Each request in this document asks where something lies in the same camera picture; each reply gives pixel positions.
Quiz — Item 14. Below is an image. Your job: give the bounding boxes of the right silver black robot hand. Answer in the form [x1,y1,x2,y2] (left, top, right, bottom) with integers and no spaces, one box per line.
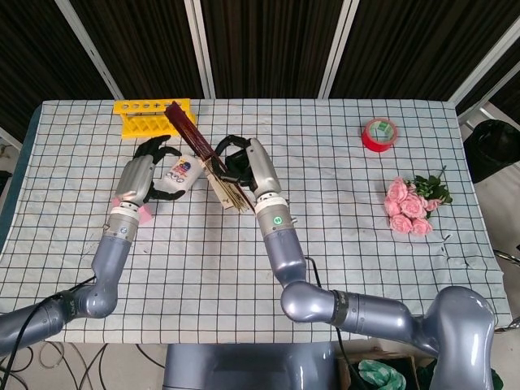
[214,134,284,200]

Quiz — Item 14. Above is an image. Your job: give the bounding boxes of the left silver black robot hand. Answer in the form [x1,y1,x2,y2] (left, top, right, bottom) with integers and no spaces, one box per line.
[115,136,186,204]

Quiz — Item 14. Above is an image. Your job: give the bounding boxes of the paper folding fan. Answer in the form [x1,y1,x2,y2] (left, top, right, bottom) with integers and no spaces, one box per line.
[164,101,255,215]

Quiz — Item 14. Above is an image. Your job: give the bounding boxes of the pink cube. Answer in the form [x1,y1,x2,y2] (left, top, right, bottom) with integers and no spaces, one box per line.
[111,196,154,224]

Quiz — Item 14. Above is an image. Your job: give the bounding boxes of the yellow test tube rack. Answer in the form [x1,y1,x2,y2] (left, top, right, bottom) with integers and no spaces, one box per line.
[112,98,198,141]

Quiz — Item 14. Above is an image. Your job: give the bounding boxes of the white black checked tablecloth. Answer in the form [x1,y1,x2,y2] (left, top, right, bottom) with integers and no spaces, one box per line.
[0,98,514,345]

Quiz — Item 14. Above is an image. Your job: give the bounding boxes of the red tape roll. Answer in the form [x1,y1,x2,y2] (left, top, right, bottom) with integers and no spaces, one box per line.
[362,117,400,154]

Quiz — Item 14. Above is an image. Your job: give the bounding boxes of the pink rose bouquet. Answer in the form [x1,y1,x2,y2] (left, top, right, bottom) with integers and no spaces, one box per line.
[384,165,453,236]

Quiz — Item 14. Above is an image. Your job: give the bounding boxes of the grey-blue robot torso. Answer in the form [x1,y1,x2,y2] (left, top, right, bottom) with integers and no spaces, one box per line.
[162,342,340,390]

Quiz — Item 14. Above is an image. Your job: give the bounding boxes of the black trash bin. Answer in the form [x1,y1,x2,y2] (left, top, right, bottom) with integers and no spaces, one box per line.
[462,119,520,184]

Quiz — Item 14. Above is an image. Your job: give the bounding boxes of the green cloth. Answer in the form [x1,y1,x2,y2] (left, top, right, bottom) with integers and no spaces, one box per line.
[357,359,407,390]

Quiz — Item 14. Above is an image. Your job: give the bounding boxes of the cardboard box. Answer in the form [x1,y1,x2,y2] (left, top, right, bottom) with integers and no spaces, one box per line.
[339,351,434,390]

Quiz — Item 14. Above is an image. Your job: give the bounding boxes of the white partition post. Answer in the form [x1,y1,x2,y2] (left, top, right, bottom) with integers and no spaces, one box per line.
[183,0,216,99]
[318,0,357,99]
[54,0,125,101]
[448,18,520,106]

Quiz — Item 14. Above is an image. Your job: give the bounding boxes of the black floor cables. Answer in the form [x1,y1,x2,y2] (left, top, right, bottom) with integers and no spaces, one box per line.
[0,342,123,390]

